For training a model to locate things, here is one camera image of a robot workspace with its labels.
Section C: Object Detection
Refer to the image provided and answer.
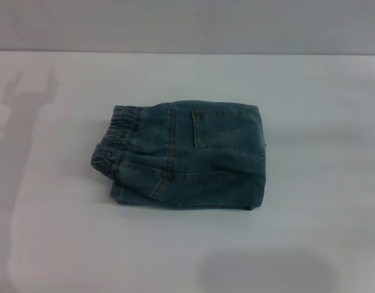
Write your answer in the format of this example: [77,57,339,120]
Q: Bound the blue denim shorts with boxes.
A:
[89,102,268,211]

